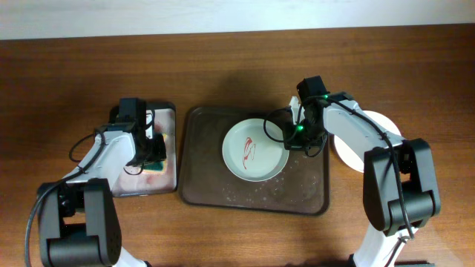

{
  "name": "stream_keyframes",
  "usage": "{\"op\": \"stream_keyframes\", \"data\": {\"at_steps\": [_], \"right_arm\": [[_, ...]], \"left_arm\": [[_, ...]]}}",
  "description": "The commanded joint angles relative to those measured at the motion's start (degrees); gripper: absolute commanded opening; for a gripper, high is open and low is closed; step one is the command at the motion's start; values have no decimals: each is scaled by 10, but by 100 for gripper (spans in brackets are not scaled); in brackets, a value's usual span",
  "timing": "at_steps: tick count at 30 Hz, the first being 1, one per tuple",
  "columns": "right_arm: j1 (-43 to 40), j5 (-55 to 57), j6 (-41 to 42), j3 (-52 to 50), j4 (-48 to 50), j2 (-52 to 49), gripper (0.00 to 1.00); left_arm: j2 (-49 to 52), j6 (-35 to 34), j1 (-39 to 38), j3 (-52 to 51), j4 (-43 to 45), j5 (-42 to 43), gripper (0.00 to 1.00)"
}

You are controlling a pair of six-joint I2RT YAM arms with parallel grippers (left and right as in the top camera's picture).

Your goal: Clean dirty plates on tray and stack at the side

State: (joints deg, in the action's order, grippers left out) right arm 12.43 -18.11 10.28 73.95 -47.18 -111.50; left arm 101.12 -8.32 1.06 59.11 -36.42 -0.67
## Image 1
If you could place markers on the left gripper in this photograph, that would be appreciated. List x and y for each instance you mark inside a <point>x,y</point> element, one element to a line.
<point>159,154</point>

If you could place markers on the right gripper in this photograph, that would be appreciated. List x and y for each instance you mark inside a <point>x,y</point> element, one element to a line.
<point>291,142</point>

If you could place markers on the green yellow sponge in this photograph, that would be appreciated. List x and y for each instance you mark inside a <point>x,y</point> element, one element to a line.
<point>156,167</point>

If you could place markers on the white plate front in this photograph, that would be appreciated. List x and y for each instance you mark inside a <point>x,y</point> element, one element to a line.
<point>348,156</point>

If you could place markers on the pale green plate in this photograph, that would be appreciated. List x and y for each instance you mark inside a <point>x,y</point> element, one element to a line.
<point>250,150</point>

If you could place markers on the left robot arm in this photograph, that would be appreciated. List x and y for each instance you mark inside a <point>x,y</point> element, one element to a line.
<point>76,215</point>

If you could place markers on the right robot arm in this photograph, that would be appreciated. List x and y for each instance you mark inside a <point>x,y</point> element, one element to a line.
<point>400,190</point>

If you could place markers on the small black tray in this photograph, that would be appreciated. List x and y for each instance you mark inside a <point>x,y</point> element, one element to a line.
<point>134,180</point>

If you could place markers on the large brown tray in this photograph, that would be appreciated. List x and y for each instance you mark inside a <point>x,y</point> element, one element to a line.
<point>303,186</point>

